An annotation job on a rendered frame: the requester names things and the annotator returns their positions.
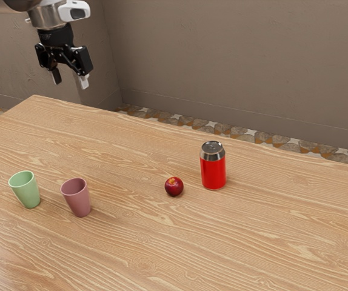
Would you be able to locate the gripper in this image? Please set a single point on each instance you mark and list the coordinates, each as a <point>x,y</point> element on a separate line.
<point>55,37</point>

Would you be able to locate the green cup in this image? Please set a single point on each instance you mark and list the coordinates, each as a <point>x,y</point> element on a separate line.
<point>25,189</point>

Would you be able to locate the pink cup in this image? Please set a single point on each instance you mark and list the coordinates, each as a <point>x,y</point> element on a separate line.
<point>77,197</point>

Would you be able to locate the red apple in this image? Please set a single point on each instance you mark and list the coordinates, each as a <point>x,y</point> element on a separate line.
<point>174,186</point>

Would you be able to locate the red can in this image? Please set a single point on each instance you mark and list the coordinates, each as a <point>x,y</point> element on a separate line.
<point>213,169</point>

